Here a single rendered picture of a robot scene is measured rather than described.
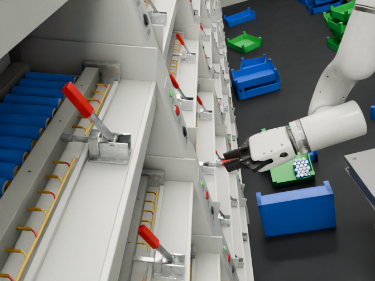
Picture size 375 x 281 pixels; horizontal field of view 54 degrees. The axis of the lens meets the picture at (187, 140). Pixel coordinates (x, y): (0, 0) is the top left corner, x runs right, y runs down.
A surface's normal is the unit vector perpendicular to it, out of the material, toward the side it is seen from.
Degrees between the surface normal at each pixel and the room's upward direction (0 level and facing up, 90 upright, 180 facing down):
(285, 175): 27
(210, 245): 90
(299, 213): 90
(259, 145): 15
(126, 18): 90
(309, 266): 0
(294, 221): 90
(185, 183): 20
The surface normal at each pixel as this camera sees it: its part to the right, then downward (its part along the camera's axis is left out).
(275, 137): -0.45, -0.72
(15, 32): 1.00, 0.08
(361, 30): -0.62, 0.22
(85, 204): 0.07, -0.81
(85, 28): -0.04, 0.57
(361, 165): -0.22, -0.78
